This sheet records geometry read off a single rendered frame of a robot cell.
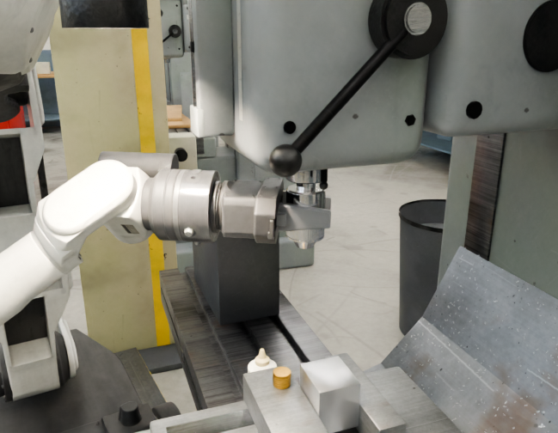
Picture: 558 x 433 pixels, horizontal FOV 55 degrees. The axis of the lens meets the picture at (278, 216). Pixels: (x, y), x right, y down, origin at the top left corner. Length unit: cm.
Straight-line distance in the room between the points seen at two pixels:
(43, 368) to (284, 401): 83
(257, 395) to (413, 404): 20
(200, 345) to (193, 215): 40
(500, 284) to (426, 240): 160
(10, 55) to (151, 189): 30
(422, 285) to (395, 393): 189
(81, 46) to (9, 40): 149
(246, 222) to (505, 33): 33
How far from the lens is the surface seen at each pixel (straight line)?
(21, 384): 142
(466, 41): 57
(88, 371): 161
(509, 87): 61
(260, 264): 100
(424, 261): 257
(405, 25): 52
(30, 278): 68
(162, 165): 68
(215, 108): 57
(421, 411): 74
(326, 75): 52
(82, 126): 232
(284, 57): 50
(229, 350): 96
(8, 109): 116
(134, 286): 254
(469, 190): 98
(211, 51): 56
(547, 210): 86
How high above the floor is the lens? 144
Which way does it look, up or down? 19 degrees down
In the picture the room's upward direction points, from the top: straight up
